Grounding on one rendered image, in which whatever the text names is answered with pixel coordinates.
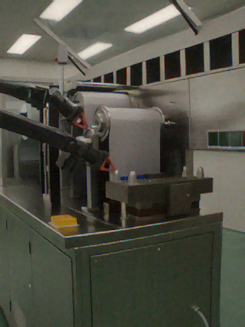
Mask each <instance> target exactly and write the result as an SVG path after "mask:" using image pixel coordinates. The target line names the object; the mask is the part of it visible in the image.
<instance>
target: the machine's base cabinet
mask: <svg viewBox="0 0 245 327"><path fill-rule="evenodd" d="M222 227H223V221H220V222H218V223H211V224H207V225H202V226H198V227H195V228H186V229H182V230H178V231H173V232H168V233H164V234H156V235H152V236H143V237H139V238H138V239H130V240H125V241H121V242H109V243H103V244H99V245H91V246H87V247H74V248H69V249H64V248H63V247H61V246H60V245H59V244H58V243H56V242H55V241H53V239H52V238H50V237H48V236H47V235H46V234H44V233H43V232H41V231H40V230H39V229H37V228H36V227H35V226H33V225H32V224H31V223H30V222H28V221H27V220H26V219H25V218H23V217H22V216H20V215H19V214H18V213H16V212H15V211H14V210H12V208H10V206H9V205H7V204H6V203H4V202H3V201H2V200H1V199H0V305H1V308H2V310H3V312H4V314H5V316H6V319H7V321H8V325H9V327H206V326H205V324H204V322H203V320H202V318H201V317H200V315H199V314H197V313H195V312H194V309H195V308H196V307H199V308H200V309H201V314H202V315H203V316H204V317H205V319H206V322H207V323H208V325H209V326H210V327H220V321H219V298H220V294H221V266H222Z"/></svg>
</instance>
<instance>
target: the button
mask: <svg viewBox="0 0 245 327"><path fill-rule="evenodd" d="M51 218H52V223H53V224H55V225H56V226H67V225H73V224H75V225H76V224H77V219H76V218H75V217H73V216H71V215H61V216H55V217H54V216H52V217H51Z"/></svg>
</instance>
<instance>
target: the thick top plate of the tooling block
mask: <svg viewBox="0 0 245 327"><path fill-rule="evenodd" d="M196 177H197V175H196V176H192V175H190V177H181V176H173V177H161V178H151V179H147V178H141V179H137V183H138V185H128V180H121V182H112V181H110V182H106V197H107V198H110V199H115V200H118V201H122V202H126V203H134V202H141V201H154V200H161V199H167V185H173V184H179V183H192V185H191V196H194V195H200V194H201V193H213V184H214V178H213V177H205V178H203V179H200V178H196Z"/></svg>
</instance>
